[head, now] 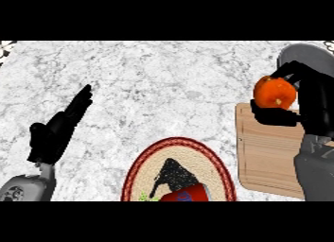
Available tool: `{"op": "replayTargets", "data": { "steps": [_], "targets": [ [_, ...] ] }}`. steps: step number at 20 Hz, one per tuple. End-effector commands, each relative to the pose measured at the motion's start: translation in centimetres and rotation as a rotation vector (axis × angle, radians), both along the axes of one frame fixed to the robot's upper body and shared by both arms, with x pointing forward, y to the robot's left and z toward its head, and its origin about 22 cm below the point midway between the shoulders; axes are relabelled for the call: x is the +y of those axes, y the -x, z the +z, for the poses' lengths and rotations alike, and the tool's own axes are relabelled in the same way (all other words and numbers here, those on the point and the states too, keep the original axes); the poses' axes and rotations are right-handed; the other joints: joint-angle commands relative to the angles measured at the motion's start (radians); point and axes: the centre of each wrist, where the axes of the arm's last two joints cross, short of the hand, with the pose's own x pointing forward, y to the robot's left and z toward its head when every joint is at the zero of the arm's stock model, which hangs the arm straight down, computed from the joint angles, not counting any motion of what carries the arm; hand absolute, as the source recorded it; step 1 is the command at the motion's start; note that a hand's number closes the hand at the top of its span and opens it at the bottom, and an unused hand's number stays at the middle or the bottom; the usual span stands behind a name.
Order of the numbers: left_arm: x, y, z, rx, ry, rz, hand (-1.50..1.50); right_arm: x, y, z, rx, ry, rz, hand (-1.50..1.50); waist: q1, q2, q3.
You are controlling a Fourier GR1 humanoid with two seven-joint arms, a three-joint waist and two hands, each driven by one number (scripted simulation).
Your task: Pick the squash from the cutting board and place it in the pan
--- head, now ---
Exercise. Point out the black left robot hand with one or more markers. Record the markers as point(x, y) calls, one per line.
point(56, 132)

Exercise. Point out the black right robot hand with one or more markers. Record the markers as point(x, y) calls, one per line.
point(321, 107)

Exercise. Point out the orange squash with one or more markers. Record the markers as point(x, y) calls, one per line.
point(273, 93)

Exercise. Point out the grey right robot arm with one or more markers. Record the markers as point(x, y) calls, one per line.
point(321, 171)

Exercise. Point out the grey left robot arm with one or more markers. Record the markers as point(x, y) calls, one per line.
point(27, 187)

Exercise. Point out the grey pan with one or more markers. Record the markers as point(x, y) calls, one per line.
point(313, 58)

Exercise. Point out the wooden cutting board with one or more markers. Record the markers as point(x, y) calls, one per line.
point(266, 151)

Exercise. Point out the oval red-rimmed placemat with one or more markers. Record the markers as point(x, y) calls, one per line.
point(173, 167)

